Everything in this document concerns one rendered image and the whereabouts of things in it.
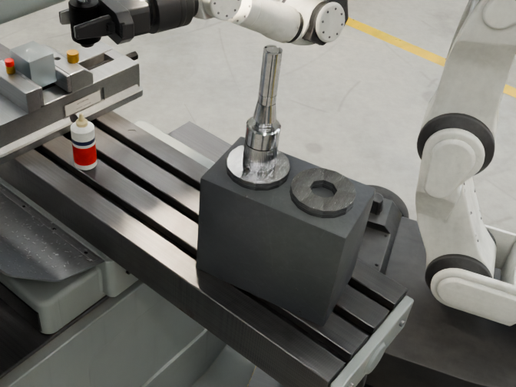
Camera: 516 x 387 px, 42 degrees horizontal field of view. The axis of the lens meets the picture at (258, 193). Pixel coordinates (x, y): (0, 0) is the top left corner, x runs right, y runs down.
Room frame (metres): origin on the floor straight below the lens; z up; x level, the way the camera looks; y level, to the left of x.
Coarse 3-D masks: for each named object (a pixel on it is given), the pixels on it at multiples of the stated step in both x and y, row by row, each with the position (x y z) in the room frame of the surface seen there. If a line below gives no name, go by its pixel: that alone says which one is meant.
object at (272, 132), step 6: (252, 120) 0.74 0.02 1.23; (276, 120) 0.75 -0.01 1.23; (246, 126) 0.73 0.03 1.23; (252, 126) 0.73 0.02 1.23; (276, 126) 0.73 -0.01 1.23; (252, 132) 0.72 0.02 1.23; (258, 132) 0.72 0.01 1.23; (264, 132) 0.72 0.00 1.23; (270, 132) 0.72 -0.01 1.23; (276, 132) 0.72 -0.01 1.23; (258, 138) 0.71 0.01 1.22; (264, 138) 0.71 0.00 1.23; (270, 138) 0.72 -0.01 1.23
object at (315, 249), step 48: (240, 144) 0.79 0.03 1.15; (240, 192) 0.68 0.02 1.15; (288, 192) 0.70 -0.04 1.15; (336, 192) 0.69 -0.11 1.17; (240, 240) 0.68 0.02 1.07; (288, 240) 0.65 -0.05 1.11; (336, 240) 0.62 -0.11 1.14; (240, 288) 0.67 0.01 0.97; (288, 288) 0.64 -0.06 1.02; (336, 288) 0.64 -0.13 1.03
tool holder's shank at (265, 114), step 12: (264, 48) 0.74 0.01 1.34; (276, 48) 0.74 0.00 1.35; (264, 60) 0.73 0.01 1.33; (276, 60) 0.73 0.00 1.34; (264, 72) 0.73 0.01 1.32; (276, 72) 0.73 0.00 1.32; (264, 84) 0.73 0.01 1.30; (276, 84) 0.73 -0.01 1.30; (264, 96) 0.72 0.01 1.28; (264, 108) 0.72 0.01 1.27; (264, 120) 0.72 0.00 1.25
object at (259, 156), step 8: (248, 136) 0.72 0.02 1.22; (248, 144) 0.72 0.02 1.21; (256, 144) 0.71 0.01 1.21; (264, 144) 0.71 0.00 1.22; (272, 144) 0.72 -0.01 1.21; (248, 152) 0.72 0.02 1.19; (256, 152) 0.71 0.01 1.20; (264, 152) 0.71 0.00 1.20; (272, 152) 0.72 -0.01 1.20; (248, 160) 0.72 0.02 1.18; (256, 160) 0.71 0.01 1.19; (264, 160) 0.71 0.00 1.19; (272, 160) 0.72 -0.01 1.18; (248, 168) 0.72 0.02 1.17; (256, 168) 0.71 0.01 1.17; (264, 168) 0.71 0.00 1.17; (272, 168) 0.72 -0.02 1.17
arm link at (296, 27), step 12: (264, 0) 1.17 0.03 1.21; (288, 0) 1.27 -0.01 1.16; (300, 0) 1.26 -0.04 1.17; (312, 0) 1.24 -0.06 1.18; (324, 0) 1.24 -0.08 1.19; (264, 12) 1.15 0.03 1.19; (276, 12) 1.17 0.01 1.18; (288, 12) 1.19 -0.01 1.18; (300, 12) 1.23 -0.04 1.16; (312, 12) 1.21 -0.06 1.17; (264, 24) 1.14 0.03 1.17; (276, 24) 1.16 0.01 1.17; (288, 24) 1.17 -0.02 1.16; (300, 24) 1.20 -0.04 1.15; (312, 24) 1.19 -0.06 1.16; (276, 36) 1.17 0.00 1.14; (288, 36) 1.18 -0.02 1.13; (300, 36) 1.19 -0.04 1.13; (312, 36) 1.18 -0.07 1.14
